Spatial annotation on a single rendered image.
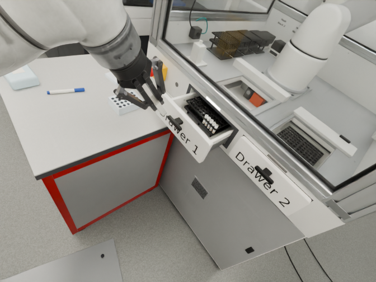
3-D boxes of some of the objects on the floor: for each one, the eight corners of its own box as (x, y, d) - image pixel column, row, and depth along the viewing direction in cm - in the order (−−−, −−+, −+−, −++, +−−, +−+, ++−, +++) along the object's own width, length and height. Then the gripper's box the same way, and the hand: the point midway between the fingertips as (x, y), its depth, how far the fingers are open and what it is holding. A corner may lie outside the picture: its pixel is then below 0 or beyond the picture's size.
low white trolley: (74, 242, 114) (34, 175, 59) (38, 163, 137) (-13, 62, 82) (157, 192, 147) (182, 120, 92) (117, 135, 171) (118, 51, 115)
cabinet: (218, 275, 123) (310, 242, 65) (134, 156, 162) (144, 68, 104) (287, 197, 177) (371, 141, 119) (212, 122, 216) (248, 52, 158)
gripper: (102, 85, 35) (153, 134, 57) (158, 40, 36) (186, 105, 58) (84, 63, 38) (139, 118, 60) (136, 21, 39) (171, 90, 60)
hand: (158, 106), depth 55 cm, fingers closed
